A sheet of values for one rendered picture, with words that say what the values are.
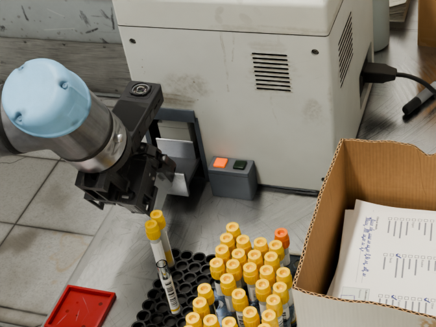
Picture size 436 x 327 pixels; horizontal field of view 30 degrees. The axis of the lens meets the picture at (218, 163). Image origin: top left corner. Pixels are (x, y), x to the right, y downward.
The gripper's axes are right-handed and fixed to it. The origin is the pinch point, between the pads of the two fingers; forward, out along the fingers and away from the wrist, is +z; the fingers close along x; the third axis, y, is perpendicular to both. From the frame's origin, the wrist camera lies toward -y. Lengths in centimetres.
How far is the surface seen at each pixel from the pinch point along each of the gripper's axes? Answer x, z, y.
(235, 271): 17.5, -15.3, 13.3
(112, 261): -3.5, -1.7, 12.3
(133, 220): -3.8, 2.2, 5.5
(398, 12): 24, 28, -43
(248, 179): 11.4, 2.1, -2.2
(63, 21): -100, 118, -84
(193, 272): 9.0, -4.7, 12.5
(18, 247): -88, 109, -5
